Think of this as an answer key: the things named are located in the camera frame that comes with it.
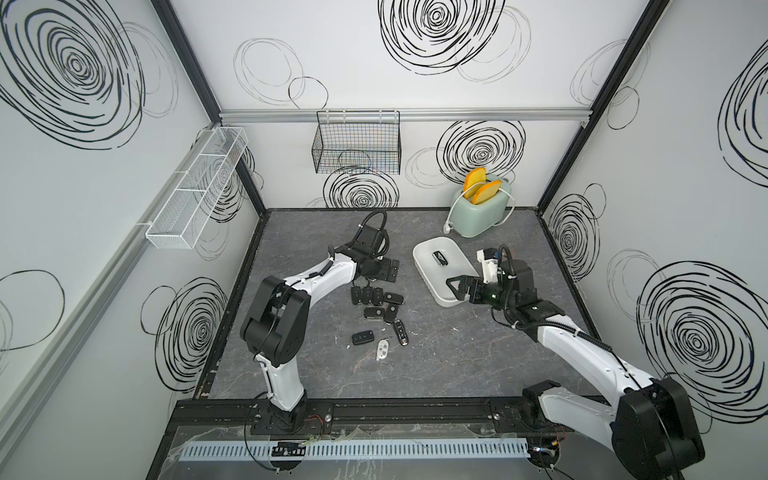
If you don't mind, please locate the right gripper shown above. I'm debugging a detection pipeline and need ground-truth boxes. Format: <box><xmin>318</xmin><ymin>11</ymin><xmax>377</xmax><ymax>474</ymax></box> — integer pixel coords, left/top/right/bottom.
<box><xmin>446</xmin><ymin>274</ymin><xmax>514</xmax><ymax>313</ymax></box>

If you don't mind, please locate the white storage box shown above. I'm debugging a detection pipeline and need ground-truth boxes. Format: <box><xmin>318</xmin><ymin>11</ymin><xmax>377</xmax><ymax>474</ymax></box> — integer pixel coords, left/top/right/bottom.
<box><xmin>412</xmin><ymin>236</ymin><xmax>478</xmax><ymax>308</ymax></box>

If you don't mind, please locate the black silver Bentley key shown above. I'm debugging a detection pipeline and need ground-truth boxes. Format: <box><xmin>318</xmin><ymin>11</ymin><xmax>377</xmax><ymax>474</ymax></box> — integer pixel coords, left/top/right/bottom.
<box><xmin>432</xmin><ymin>251</ymin><xmax>449</xmax><ymax>266</ymax></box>

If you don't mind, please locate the black Porsche car key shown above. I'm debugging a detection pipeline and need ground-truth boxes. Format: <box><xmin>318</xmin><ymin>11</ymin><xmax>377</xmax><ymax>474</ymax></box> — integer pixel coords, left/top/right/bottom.
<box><xmin>393</xmin><ymin>319</ymin><xmax>409</xmax><ymax>346</ymax></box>

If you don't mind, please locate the black flip key lone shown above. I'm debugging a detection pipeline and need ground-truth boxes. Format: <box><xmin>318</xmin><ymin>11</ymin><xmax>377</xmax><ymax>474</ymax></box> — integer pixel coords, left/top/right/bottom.
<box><xmin>351</xmin><ymin>330</ymin><xmax>375</xmax><ymax>346</ymax></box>

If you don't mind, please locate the white car key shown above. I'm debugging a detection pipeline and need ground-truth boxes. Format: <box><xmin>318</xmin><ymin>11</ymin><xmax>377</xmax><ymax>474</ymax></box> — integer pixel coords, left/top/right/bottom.
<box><xmin>376</xmin><ymin>339</ymin><xmax>389</xmax><ymax>361</ymax></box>

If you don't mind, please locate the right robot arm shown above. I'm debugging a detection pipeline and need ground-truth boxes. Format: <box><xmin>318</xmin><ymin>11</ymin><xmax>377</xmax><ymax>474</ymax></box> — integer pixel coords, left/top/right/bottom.
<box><xmin>445</xmin><ymin>260</ymin><xmax>706</xmax><ymax>479</ymax></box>

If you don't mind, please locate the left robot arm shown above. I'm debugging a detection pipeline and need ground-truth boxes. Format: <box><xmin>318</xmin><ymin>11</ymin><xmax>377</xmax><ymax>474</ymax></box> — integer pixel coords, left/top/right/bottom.
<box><xmin>240</xmin><ymin>225</ymin><xmax>390</xmax><ymax>430</ymax></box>

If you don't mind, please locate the black flip key leftmost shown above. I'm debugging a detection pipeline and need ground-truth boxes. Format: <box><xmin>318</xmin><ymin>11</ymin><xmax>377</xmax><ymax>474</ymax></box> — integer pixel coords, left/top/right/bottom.
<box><xmin>350</xmin><ymin>286</ymin><xmax>363</xmax><ymax>305</ymax></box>

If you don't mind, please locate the black VW key upper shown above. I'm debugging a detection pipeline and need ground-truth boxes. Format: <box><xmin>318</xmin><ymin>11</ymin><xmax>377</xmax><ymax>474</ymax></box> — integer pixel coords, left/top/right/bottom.
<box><xmin>384</xmin><ymin>292</ymin><xmax>404</xmax><ymax>305</ymax></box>

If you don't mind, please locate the black vw key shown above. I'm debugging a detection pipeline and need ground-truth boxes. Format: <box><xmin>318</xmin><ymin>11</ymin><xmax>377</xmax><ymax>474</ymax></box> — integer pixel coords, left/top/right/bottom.
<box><xmin>384</xmin><ymin>292</ymin><xmax>404</xmax><ymax>305</ymax></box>
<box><xmin>383</xmin><ymin>304</ymin><xmax>399</xmax><ymax>324</ymax></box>
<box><xmin>363</xmin><ymin>307</ymin><xmax>386</xmax><ymax>319</ymax></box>

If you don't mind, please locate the black VW key left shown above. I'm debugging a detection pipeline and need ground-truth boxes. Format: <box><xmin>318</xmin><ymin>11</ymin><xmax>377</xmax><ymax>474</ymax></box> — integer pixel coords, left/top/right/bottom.
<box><xmin>363</xmin><ymin>307</ymin><xmax>386</xmax><ymax>319</ymax></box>

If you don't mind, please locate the black VW key right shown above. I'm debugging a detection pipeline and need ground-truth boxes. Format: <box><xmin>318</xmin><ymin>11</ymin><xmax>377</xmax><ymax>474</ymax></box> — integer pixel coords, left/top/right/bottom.
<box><xmin>383</xmin><ymin>304</ymin><xmax>399</xmax><ymax>324</ymax></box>

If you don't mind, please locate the mint green toaster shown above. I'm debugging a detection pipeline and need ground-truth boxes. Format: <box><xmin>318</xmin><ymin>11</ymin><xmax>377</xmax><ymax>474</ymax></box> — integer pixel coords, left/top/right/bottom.
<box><xmin>443</xmin><ymin>176</ymin><xmax>516</xmax><ymax>238</ymax></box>

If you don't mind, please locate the front orange toast slice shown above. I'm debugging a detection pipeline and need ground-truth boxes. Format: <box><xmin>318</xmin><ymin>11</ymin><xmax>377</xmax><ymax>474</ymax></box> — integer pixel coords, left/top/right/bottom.
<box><xmin>471</xmin><ymin>180</ymin><xmax>502</xmax><ymax>205</ymax></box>

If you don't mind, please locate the orange toast slice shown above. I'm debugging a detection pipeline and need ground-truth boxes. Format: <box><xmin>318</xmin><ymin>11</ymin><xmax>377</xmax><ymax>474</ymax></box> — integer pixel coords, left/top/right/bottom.
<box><xmin>471</xmin><ymin>180</ymin><xmax>502</xmax><ymax>205</ymax></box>
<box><xmin>462</xmin><ymin>167</ymin><xmax>487</xmax><ymax>195</ymax></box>

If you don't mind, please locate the rear orange toast slice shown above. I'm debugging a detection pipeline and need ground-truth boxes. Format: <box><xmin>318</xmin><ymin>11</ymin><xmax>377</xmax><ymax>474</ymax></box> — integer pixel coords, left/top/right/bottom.
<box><xmin>462</xmin><ymin>167</ymin><xmax>487</xmax><ymax>195</ymax></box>

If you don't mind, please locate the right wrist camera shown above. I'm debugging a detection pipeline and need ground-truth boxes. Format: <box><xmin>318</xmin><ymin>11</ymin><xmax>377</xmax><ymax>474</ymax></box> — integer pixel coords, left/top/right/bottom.
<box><xmin>476</xmin><ymin>248</ymin><xmax>499</xmax><ymax>284</ymax></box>

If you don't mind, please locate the white toaster cable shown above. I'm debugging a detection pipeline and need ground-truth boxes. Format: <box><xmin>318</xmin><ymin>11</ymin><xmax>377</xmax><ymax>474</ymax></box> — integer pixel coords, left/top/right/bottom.
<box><xmin>442</xmin><ymin>187</ymin><xmax>516</xmax><ymax>235</ymax></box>

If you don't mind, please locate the black wire basket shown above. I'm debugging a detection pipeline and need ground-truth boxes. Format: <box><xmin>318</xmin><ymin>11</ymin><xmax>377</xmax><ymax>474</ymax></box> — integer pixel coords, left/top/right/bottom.
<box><xmin>311</xmin><ymin>109</ymin><xmax>402</xmax><ymax>175</ymax></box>

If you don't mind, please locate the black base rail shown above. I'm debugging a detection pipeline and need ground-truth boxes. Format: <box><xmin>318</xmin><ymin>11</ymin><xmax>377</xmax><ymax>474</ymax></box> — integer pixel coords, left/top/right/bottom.
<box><xmin>166</xmin><ymin>396</ymin><xmax>569</xmax><ymax>436</ymax></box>

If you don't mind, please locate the white slotted cable duct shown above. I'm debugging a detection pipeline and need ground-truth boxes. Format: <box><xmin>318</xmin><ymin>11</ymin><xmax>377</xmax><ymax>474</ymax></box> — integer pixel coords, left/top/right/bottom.
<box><xmin>179</xmin><ymin>438</ymin><xmax>530</xmax><ymax>462</ymax></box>

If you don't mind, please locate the white mesh wall shelf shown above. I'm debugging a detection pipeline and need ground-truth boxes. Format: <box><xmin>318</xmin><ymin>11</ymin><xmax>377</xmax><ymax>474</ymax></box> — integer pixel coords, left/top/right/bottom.
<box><xmin>146</xmin><ymin>126</ymin><xmax>248</xmax><ymax>250</ymax></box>

